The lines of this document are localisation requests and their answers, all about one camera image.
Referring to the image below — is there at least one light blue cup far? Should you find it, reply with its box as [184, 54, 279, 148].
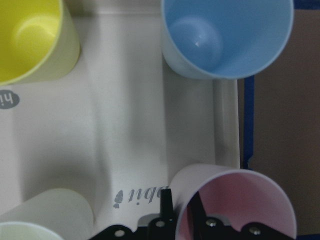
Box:
[160, 0, 294, 80]

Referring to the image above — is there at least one white plastic tray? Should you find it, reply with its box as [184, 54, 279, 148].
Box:
[0, 12, 240, 232]

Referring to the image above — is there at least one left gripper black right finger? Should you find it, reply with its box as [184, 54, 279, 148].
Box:
[188, 191, 207, 240]

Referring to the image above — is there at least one pink plastic cup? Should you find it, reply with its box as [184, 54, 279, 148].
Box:
[169, 163, 297, 240]

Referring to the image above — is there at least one cream white plastic cup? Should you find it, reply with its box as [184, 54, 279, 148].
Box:
[0, 188, 94, 240]

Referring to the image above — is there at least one yellow plastic cup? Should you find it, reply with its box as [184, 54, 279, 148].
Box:
[0, 0, 80, 86]

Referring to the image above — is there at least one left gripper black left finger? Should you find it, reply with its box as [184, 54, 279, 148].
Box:
[160, 188, 174, 220]

